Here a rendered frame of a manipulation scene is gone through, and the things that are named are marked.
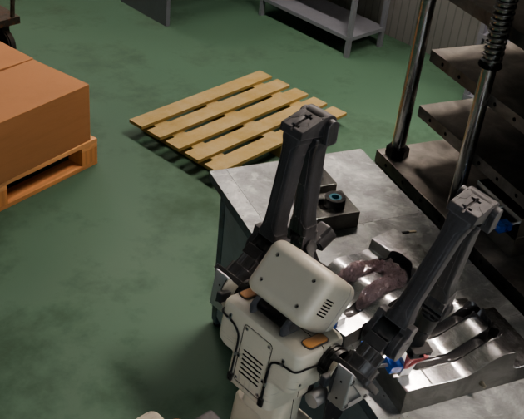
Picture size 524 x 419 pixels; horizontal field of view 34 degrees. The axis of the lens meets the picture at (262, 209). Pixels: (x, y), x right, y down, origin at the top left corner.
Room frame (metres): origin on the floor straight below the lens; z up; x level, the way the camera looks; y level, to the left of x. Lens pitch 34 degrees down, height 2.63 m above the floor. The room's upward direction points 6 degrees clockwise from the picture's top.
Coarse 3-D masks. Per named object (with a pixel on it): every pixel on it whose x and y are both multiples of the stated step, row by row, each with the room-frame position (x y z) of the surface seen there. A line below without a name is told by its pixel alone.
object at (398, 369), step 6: (384, 360) 1.81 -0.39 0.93; (390, 360) 1.81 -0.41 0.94; (402, 360) 1.81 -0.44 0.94; (384, 366) 1.79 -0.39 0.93; (390, 366) 1.79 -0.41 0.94; (396, 366) 1.79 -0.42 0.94; (402, 366) 1.80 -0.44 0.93; (390, 372) 1.78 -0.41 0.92; (396, 372) 1.79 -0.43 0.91; (402, 372) 1.80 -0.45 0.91; (408, 372) 1.81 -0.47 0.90
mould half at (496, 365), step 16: (464, 320) 2.03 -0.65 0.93; (480, 320) 2.03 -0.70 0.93; (496, 320) 2.13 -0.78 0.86; (448, 336) 1.99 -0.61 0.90; (464, 336) 1.97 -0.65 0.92; (512, 336) 2.06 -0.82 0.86; (432, 352) 1.92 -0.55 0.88; (480, 352) 1.91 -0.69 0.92; (496, 352) 1.90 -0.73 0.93; (512, 352) 1.91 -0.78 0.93; (384, 368) 1.84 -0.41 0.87; (432, 368) 1.85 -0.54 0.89; (448, 368) 1.86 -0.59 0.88; (464, 368) 1.86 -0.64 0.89; (480, 368) 1.86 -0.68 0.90; (496, 368) 1.88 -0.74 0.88; (512, 368) 1.91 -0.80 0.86; (384, 384) 1.83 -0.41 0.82; (400, 384) 1.77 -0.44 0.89; (416, 384) 1.78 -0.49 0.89; (432, 384) 1.78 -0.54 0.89; (448, 384) 1.81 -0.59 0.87; (464, 384) 1.84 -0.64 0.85; (496, 384) 1.89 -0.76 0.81; (400, 400) 1.76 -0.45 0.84; (416, 400) 1.76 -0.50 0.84; (432, 400) 1.79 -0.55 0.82
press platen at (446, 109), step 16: (432, 112) 3.19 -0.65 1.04; (448, 112) 3.21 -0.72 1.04; (464, 112) 3.22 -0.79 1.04; (496, 112) 3.25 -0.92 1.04; (432, 128) 3.14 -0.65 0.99; (448, 128) 3.07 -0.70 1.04; (464, 128) 3.08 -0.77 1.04; (496, 128) 3.11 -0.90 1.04; (512, 128) 3.13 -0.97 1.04; (480, 144) 2.96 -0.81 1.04; (496, 144) 2.98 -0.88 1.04; (512, 144) 2.99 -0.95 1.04; (480, 160) 2.85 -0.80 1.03; (496, 160) 2.85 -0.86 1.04; (512, 160) 2.86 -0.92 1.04; (496, 176) 2.76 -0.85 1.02; (512, 176) 2.74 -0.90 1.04; (512, 192) 2.67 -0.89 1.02
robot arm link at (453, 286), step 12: (492, 216) 1.67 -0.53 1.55; (480, 228) 1.69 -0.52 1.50; (492, 228) 1.69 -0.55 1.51; (468, 240) 1.71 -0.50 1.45; (456, 252) 1.73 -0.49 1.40; (468, 252) 1.74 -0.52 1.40; (456, 264) 1.73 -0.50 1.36; (444, 276) 1.75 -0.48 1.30; (456, 276) 1.75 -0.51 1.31; (432, 288) 1.78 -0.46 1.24; (444, 288) 1.75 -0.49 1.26; (456, 288) 1.78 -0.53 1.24; (432, 300) 1.78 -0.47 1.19; (444, 300) 1.75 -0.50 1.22
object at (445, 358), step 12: (456, 312) 2.06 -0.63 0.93; (468, 312) 2.08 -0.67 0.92; (480, 312) 2.05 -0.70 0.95; (444, 324) 2.04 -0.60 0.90; (456, 324) 2.02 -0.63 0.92; (492, 324) 2.01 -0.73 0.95; (432, 336) 2.00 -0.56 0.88; (480, 336) 1.97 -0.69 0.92; (492, 336) 2.03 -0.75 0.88; (456, 348) 1.94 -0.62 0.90; (468, 348) 1.93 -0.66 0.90; (432, 360) 1.89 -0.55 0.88; (444, 360) 1.90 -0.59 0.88; (456, 360) 1.90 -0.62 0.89
